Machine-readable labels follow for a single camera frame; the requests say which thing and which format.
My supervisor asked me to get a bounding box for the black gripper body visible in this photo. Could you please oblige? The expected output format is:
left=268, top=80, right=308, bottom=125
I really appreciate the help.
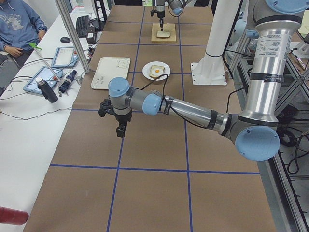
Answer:
left=115, top=111, right=132, bottom=130
left=157, top=10, right=165, bottom=19

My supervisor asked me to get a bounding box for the bread slice with fried egg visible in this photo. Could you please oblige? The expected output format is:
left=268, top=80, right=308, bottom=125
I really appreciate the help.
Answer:
left=149, top=65, right=165, bottom=78

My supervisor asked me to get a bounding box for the white round plate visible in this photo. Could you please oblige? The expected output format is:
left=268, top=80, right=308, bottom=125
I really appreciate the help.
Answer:
left=142, top=61, right=171, bottom=81

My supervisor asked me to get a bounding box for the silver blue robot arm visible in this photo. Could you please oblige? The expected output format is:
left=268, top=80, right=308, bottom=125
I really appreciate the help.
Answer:
left=150, top=0, right=191, bottom=31
left=99, top=0, right=309, bottom=161

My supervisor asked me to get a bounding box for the wooden cutting board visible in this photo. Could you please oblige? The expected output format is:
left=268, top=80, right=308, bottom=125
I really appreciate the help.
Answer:
left=151, top=23, right=176, bottom=43

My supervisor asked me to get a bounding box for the cream bear serving tray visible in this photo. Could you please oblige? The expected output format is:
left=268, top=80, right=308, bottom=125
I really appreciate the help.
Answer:
left=90, top=57, right=131, bottom=90

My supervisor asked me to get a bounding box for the folded dark blue umbrella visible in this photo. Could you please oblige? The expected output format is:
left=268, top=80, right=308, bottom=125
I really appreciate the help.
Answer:
left=58, top=70, right=77, bottom=95

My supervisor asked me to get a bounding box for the black water bottle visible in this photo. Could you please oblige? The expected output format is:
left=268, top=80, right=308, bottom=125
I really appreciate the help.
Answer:
left=35, top=77, right=58, bottom=103

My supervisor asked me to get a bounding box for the black keyboard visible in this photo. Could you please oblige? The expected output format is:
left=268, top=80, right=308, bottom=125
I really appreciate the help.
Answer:
left=75, top=15, right=90, bottom=38

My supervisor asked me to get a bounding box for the upper blue teach pendant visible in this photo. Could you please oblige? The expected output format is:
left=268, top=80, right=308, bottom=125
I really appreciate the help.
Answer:
left=51, top=47, right=78, bottom=68

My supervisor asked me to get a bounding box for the blue teach pendant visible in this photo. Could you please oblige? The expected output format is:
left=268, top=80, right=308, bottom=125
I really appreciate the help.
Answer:
left=23, top=66, right=58, bottom=95
left=51, top=47, right=78, bottom=68

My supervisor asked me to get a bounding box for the lower blue teach pendant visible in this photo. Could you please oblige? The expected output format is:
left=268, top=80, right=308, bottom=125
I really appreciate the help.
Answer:
left=23, top=66, right=58, bottom=95

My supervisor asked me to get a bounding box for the black computer mouse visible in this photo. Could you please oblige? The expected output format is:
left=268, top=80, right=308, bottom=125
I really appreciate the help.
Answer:
left=60, top=36, right=70, bottom=43

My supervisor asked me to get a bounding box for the grabber stick with green tip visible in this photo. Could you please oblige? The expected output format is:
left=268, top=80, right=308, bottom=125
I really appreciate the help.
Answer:
left=29, top=43, right=66, bottom=88

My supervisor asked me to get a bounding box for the red bottle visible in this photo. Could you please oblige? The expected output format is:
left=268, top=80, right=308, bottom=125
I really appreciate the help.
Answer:
left=0, top=206, right=29, bottom=225

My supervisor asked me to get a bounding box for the person in blue hoodie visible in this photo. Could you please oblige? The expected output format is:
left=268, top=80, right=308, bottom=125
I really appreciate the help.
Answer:
left=0, top=0, right=47, bottom=92

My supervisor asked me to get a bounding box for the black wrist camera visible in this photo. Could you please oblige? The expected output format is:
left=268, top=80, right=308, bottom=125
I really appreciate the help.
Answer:
left=98, top=99, right=114, bottom=117
left=150, top=10, right=156, bottom=17

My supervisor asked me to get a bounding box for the white column pedestal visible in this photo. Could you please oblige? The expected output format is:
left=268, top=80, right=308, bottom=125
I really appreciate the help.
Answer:
left=191, top=0, right=241, bottom=86

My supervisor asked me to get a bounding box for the aluminium frame post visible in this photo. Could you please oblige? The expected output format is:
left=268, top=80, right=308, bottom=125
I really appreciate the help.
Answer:
left=55, top=0, right=90, bottom=74

